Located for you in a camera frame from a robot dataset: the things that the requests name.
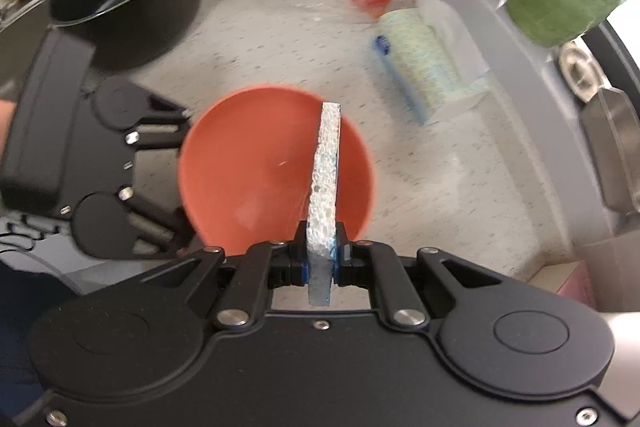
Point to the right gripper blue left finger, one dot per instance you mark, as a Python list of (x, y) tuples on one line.
[(252, 278)]

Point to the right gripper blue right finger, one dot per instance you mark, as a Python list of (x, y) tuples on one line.
[(375, 267)]

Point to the blue patterned sponge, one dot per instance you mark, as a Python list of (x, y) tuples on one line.
[(321, 215)]

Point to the coral footed bowl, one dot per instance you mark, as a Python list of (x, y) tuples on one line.
[(244, 170)]

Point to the person left hand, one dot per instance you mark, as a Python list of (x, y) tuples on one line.
[(7, 110)]

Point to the pink box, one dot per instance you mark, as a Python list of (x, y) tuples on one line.
[(570, 280)]

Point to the tissue pack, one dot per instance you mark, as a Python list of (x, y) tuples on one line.
[(433, 59)]

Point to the white electric kettle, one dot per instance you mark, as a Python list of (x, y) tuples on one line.
[(621, 382)]

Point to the small steel tray right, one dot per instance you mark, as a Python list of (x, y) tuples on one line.
[(612, 128)]

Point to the round metal lid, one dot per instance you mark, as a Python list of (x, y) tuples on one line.
[(581, 72)]

